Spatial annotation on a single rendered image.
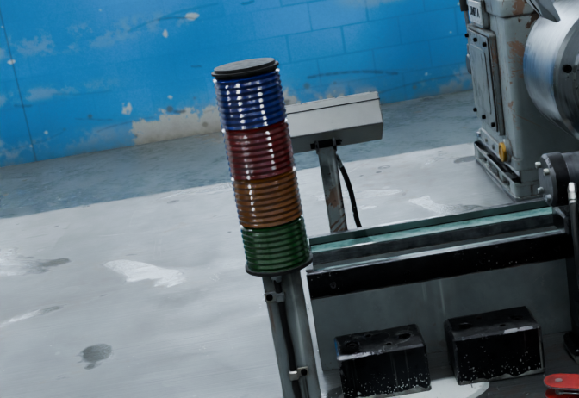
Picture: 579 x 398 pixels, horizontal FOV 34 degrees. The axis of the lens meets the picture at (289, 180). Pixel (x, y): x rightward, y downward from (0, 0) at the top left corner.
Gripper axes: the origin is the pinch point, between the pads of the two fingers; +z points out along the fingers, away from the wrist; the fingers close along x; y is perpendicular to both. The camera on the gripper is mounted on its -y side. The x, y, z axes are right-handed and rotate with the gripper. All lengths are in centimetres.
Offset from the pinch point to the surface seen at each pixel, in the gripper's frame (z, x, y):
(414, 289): 12.9, -13.1, -33.5
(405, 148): 115, 406, -34
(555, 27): 7.7, 21.5, 3.9
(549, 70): 11.1, 17.7, -1.1
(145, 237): -1, 55, -75
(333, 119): -4.6, 11.9, -29.7
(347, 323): 11.1, -13.1, -42.4
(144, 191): 39, 406, -165
